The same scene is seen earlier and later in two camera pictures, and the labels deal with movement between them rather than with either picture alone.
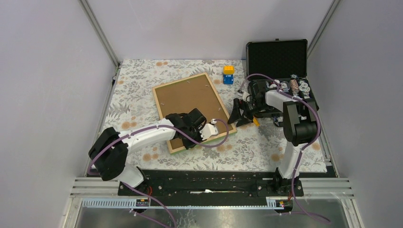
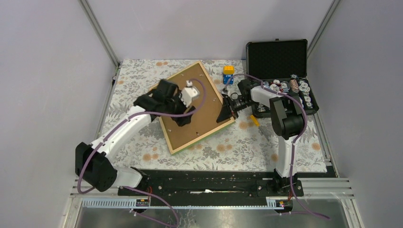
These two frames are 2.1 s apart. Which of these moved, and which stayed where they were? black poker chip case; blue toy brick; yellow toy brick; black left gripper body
Moved: black left gripper body
Stayed: yellow toy brick; black poker chip case; blue toy brick
